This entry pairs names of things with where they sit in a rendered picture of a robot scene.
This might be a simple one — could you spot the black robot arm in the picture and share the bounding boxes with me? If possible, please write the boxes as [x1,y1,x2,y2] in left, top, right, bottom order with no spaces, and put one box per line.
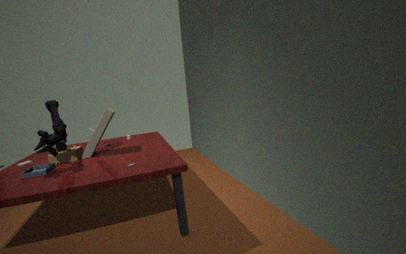
[45,100,68,151]

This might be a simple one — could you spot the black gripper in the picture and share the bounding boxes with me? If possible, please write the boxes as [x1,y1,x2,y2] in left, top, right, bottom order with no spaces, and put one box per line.
[34,131,61,157]

